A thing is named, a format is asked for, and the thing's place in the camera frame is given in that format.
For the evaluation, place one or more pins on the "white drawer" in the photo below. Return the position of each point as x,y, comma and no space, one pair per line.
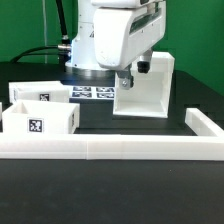
53,91
42,117

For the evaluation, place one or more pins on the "white drawer cabinet box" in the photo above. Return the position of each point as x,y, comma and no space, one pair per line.
150,94

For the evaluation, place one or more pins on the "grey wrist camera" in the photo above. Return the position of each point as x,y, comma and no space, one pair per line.
144,62

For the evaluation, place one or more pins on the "white front drawer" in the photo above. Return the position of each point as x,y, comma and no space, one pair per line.
42,117

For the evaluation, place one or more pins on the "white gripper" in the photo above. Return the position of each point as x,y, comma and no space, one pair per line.
125,30

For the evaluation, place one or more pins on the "marker tag sheet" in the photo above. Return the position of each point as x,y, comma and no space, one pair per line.
91,92

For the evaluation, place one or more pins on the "white rear drawer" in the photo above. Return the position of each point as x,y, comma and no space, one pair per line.
53,91

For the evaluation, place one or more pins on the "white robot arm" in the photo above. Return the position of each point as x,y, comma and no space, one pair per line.
83,59

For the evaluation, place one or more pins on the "white L-shaped fence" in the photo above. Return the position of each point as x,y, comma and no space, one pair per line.
206,144

